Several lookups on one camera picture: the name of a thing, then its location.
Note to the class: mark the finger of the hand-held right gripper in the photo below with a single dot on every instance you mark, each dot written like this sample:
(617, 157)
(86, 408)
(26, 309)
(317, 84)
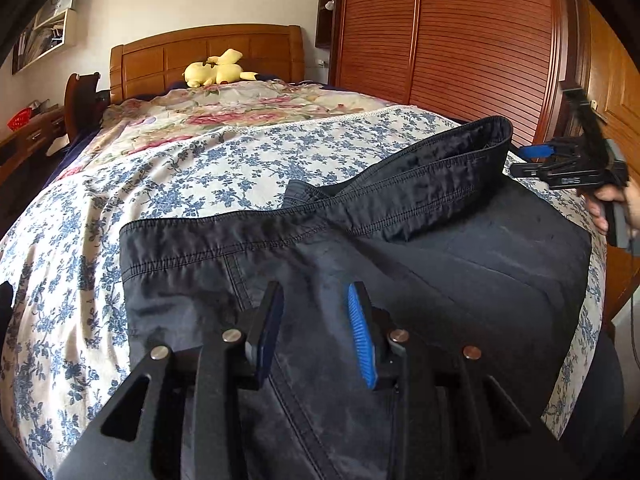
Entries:
(527, 170)
(537, 151)

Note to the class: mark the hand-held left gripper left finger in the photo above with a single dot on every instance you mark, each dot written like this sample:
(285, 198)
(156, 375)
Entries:
(270, 330)

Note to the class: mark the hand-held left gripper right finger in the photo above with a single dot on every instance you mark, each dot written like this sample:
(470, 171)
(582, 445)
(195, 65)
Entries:
(361, 335)

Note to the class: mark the dark grey trousers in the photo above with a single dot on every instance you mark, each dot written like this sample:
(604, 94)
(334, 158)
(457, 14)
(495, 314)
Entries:
(450, 260)

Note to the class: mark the person's right hand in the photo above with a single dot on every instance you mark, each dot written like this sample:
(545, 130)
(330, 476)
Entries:
(602, 205)

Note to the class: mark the wooden louvered wardrobe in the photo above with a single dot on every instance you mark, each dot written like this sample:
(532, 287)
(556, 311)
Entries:
(450, 35)

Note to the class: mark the blue floral bedsheet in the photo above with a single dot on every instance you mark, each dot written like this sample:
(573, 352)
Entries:
(75, 240)

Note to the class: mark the person's dark clothing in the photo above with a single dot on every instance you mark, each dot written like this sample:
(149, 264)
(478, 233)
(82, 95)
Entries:
(595, 395)

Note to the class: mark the pink floral quilt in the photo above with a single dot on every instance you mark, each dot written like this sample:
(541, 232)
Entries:
(200, 110)

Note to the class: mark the yellow plush toy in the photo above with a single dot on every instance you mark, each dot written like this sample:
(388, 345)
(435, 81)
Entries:
(210, 72)

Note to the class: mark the black cloth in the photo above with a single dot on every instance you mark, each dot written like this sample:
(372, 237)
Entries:
(6, 310)

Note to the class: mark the wooden chair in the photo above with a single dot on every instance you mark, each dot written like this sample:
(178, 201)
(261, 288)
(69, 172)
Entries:
(82, 105)

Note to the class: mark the wooden bed headboard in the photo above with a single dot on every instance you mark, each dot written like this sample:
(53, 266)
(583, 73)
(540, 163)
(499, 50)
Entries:
(160, 55)

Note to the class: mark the wooden desk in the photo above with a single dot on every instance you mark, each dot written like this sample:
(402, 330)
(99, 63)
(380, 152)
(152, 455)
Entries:
(25, 155)

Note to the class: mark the red basket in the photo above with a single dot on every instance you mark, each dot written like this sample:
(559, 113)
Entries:
(20, 119)

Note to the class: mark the white wall shelf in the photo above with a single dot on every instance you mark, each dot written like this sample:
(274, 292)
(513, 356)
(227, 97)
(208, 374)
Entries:
(45, 30)

